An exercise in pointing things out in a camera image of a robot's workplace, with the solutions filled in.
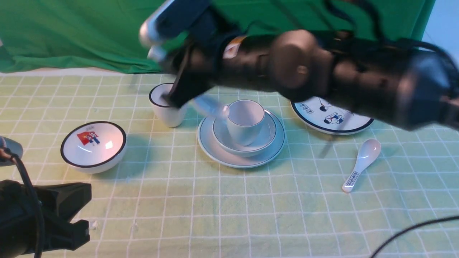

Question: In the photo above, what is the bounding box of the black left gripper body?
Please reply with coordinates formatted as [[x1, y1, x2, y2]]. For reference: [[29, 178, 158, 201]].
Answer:
[[14, 182, 92, 253]]

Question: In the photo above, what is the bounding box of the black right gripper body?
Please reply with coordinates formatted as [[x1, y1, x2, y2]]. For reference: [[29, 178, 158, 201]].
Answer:
[[162, 14, 237, 84]]

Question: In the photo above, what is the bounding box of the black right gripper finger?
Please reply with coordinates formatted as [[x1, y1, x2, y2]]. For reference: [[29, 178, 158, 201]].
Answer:
[[164, 63, 211, 109]]

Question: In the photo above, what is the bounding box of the plain white ceramic spoon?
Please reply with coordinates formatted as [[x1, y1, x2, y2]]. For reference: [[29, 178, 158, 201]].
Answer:
[[190, 95, 229, 120]]

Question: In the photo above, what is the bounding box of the plain white cup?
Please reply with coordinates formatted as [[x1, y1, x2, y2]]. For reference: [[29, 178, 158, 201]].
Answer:
[[226, 99, 265, 146]]

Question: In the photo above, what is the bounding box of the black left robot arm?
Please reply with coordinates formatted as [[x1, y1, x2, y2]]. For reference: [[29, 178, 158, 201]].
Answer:
[[0, 180, 92, 258]]

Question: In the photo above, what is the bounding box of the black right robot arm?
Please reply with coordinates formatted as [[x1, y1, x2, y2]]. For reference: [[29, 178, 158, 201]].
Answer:
[[155, 14, 458, 131]]

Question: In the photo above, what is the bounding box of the black-rimmed white cup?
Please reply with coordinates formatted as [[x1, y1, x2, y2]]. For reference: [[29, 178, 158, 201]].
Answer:
[[149, 83, 188, 128]]

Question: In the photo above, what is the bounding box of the white plate thin green rim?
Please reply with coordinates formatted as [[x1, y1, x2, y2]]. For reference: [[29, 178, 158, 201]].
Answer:
[[197, 109, 286, 169]]

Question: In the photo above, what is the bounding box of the black-rimmed bowl with flag picture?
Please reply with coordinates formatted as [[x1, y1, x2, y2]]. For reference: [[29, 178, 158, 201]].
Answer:
[[60, 121, 127, 174]]

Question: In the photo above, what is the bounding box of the light green checkered tablecloth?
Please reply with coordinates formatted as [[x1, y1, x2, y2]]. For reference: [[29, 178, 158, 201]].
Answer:
[[0, 70, 459, 258]]

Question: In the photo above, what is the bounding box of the black-rimmed plate with cartoon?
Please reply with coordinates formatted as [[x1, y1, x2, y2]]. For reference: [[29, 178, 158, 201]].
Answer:
[[291, 97, 374, 135]]

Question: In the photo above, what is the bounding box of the green backdrop cloth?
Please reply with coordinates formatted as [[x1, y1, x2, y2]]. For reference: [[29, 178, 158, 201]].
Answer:
[[0, 0, 435, 74]]

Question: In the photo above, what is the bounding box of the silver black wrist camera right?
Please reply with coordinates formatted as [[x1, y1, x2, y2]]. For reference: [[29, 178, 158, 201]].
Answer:
[[139, 0, 211, 47]]

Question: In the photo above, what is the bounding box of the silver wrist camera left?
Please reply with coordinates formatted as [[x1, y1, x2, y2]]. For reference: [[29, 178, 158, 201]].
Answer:
[[0, 137, 24, 167]]

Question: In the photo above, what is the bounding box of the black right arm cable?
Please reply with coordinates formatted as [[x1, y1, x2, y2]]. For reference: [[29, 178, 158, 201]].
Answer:
[[323, 0, 459, 83]]

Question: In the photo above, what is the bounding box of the white spoon with printed handle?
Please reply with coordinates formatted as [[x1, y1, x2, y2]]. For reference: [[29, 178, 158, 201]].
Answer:
[[342, 139, 381, 193]]

